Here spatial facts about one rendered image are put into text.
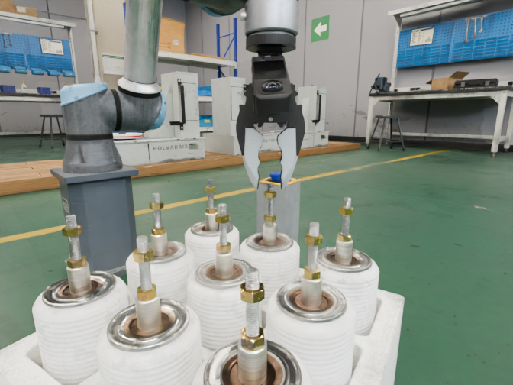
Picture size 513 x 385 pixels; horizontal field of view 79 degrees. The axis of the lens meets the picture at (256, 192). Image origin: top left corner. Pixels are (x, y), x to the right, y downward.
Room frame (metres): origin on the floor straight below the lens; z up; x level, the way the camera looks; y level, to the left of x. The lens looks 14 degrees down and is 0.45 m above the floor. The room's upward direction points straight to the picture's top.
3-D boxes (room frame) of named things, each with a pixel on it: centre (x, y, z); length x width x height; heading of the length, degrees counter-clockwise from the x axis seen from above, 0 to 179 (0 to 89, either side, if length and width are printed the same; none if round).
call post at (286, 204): (0.65, -0.05, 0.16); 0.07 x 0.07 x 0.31; 58
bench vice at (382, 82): (4.57, -1.73, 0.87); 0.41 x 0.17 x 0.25; 132
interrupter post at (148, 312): (0.26, 0.10, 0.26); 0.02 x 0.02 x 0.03
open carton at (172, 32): (5.66, 1.61, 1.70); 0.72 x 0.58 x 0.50; 135
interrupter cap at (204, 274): (0.37, 0.04, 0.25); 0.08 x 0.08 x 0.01
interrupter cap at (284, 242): (0.47, -0.02, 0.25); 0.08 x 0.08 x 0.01
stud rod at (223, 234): (0.37, 0.04, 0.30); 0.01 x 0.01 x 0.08
